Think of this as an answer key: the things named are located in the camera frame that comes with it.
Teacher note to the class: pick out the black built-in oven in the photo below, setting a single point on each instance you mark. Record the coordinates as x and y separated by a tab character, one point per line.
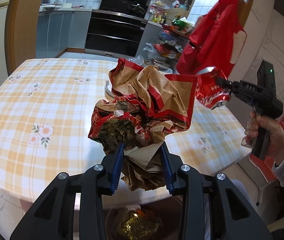
114	32

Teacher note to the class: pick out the yellow plaid floral tablecloth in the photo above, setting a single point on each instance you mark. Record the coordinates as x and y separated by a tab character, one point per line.
46	107

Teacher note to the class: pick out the grey kitchen cabinets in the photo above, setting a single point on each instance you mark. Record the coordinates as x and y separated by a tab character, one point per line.
59	30

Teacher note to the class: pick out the crushed red cola can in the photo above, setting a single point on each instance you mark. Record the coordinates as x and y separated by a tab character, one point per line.
208	92

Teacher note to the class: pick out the black wire storage rack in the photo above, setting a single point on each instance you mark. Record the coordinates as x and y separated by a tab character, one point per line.
171	41

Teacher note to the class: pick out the wooden door frame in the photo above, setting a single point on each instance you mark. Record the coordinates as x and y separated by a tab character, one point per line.
20	32

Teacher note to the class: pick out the person's right hand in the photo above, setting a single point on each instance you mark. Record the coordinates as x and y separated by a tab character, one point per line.
269	134

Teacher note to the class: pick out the gold foil snack bag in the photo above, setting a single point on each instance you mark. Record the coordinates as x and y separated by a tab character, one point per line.
139	225

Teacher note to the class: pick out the brown red paper bag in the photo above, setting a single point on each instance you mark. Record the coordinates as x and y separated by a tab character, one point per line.
148	105

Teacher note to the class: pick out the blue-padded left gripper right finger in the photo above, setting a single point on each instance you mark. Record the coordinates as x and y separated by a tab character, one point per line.
170	167

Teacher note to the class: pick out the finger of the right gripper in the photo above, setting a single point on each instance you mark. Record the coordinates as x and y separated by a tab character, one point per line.
223	83

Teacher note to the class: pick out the brown round trash bin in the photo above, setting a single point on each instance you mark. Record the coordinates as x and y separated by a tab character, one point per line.
156	220

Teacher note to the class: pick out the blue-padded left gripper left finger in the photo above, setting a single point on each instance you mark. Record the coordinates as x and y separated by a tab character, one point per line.
112	164

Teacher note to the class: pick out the red hanging apron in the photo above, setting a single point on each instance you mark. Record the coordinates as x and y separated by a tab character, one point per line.
217	40

